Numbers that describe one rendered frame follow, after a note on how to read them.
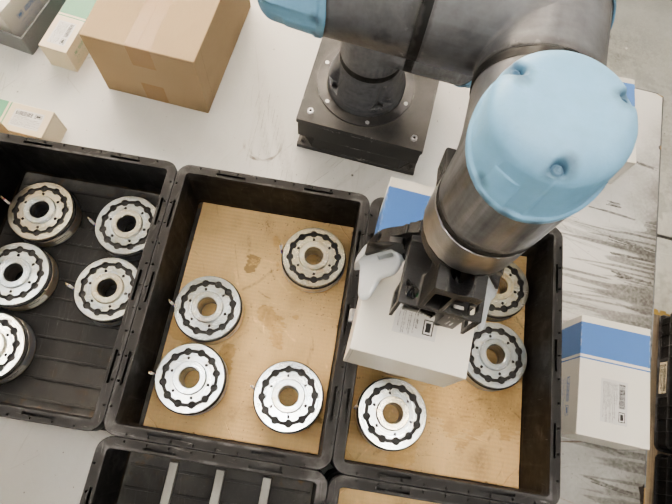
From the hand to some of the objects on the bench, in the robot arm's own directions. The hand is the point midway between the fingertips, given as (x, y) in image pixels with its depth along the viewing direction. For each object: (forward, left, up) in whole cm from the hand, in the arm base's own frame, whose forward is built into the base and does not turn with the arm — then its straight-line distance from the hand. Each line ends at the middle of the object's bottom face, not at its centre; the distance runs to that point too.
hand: (421, 278), depth 59 cm
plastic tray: (+36, +101, -44) cm, 116 cm away
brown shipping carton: (+40, +64, -44) cm, 87 cm away
